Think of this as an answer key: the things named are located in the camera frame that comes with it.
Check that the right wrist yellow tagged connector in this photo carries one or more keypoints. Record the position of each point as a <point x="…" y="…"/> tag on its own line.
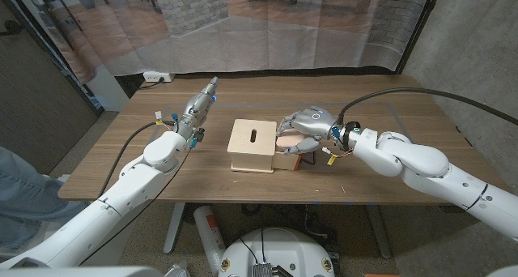
<point x="332" y="159"/>

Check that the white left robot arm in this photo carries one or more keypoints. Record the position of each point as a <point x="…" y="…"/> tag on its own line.
<point x="121" y="196"/>

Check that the white round robot torso base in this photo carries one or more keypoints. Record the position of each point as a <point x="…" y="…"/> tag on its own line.
<point x="279" y="252"/>

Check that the dark grey cabinet door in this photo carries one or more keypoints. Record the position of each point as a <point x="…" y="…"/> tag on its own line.
<point x="36" y="107"/>

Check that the wrist yellow tagged connector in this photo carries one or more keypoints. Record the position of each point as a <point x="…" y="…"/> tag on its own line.
<point x="158" y="116"/>
<point x="332" y="159"/>

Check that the black backdrop frame pole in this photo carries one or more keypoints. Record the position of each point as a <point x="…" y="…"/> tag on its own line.
<point x="419" y="30"/>

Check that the white cylinder with orange label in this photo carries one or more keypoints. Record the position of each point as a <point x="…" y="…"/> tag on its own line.
<point x="208" y="232"/>

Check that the left wrist yellow tagged connector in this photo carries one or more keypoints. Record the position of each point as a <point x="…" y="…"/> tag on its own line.
<point x="158" y="116"/>

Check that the light wooden box with slot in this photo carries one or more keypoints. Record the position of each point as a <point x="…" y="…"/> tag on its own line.
<point x="251" y="147"/>

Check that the white power strip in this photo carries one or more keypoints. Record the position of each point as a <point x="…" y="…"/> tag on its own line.
<point x="155" y="76"/>

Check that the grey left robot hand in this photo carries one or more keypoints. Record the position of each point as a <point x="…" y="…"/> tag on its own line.
<point x="196" y="111"/>

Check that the pink zippered jewelry box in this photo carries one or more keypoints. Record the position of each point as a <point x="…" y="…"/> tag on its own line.
<point x="289" y="140"/>

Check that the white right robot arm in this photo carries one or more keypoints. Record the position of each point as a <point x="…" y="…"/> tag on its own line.
<point x="425" y="163"/>

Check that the white table leg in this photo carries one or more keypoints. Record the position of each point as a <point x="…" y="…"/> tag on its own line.
<point x="379" y="232"/>
<point x="174" y="228"/>

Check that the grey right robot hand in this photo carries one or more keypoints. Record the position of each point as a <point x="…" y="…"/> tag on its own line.
<point x="317" y="125"/>

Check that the person wearing blue jeans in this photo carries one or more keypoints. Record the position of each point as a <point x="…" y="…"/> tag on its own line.
<point x="24" y="196"/>

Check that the printed room scene backdrop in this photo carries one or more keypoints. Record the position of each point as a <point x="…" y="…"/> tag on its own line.
<point x="263" y="34"/>

